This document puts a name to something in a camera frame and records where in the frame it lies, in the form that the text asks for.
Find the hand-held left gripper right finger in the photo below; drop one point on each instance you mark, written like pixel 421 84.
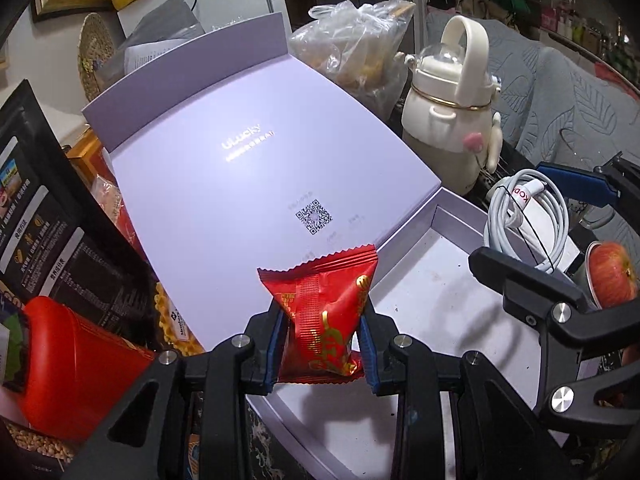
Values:
pixel 367 355

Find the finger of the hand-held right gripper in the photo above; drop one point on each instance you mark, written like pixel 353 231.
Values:
pixel 520 280
pixel 575 182

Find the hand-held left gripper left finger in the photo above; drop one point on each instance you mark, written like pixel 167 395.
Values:
pixel 277 347

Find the red snack packet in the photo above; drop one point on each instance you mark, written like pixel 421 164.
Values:
pixel 325 320

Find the lavender gift box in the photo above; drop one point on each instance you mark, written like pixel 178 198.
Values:
pixel 250 160

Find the red apple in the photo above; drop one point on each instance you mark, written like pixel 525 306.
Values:
pixel 612 272

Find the grey leaf-patterned cloth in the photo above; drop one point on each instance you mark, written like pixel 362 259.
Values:
pixel 550 90

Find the yellow waffle snack packet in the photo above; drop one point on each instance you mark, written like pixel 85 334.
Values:
pixel 175 330

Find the shelf of small bottles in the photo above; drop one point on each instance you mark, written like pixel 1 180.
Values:
pixel 615 50

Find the cream water bottle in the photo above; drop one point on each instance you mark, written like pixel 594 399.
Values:
pixel 435 120

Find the red plastic container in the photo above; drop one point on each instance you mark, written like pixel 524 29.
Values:
pixel 75 360

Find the black printed snack bag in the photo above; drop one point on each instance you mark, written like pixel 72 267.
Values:
pixel 50 240

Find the clear plastic bag of snacks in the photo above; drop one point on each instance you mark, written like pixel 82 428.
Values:
pixel 350 60

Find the orange box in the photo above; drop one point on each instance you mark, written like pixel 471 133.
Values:
pixel 87 152

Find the white printed paper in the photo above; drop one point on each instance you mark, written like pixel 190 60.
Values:
pixel 150 55

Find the grey plastic mailer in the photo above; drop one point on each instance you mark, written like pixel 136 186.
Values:
pixel 170 17

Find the round woven mat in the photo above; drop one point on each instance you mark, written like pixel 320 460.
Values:
pixel 92 50

